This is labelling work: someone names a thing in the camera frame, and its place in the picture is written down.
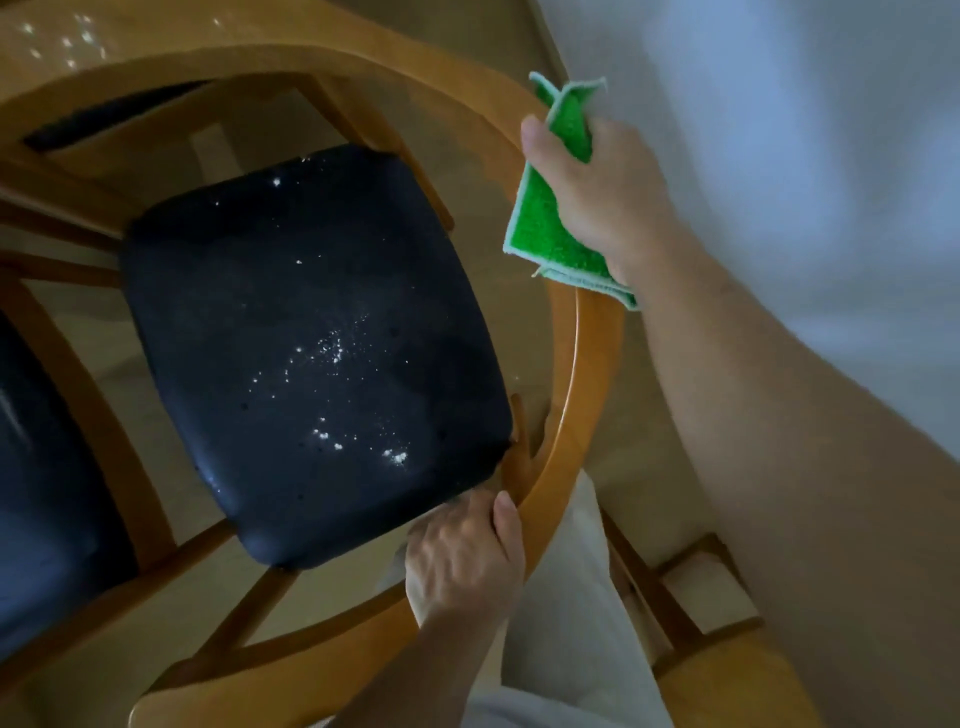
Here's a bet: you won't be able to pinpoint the green cleaning cloth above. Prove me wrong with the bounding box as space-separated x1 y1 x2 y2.
501 71 641 313

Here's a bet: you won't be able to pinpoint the person's left hand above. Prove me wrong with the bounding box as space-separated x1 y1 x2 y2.
402 490 528 630

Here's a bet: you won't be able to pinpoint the person's left forearm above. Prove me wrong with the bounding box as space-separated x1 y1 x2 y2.
321 600 522 728

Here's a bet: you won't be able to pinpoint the person's right hand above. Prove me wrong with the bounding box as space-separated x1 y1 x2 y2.
520 113 680 292

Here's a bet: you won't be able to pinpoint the wooden chair with black seat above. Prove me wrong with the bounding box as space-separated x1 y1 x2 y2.
0 71 552 680
0 262 181 676

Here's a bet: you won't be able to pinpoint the wooden chair with pale seat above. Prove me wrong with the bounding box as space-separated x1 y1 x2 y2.
598 508 826 728

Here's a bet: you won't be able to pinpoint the white trousers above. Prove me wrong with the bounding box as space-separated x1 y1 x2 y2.
461 468 676 728

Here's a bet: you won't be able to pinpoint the round glass table wooden rim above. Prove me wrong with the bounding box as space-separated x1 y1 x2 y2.
0 0 628 728

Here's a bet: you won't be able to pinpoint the person's right forearm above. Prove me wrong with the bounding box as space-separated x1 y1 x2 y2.
609 222 960 728

